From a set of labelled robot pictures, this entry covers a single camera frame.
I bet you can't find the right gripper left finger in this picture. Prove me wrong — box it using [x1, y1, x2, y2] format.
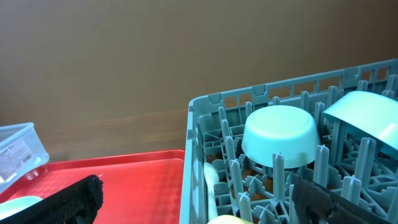
[1, 175, 104, 224]

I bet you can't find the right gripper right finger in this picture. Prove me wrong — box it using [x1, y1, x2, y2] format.
[292, 177, 390, 224]

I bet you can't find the light blue plate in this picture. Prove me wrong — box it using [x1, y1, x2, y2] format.
[0, 196, 42, 220]

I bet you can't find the green saucer bowl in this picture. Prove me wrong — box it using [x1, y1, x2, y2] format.
[241, 105, 320, 169]

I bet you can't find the yellow plastic cup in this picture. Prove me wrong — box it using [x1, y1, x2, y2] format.
[207, 215, 253, 224]

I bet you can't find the white plastic spoon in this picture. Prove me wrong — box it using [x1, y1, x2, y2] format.
[203, 162, 220, 222]

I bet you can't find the light blue bowl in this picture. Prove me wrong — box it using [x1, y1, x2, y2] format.
[323, 91, 397, 159]

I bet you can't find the grey dishwasher rack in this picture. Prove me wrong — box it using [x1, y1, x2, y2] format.
[179, 59, 397, 223]

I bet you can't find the red serving tray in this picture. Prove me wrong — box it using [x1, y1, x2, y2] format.
[1, 149, 185, 224]

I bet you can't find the clear plastic bin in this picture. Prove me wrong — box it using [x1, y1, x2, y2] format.
[1, 123, 50, 192]

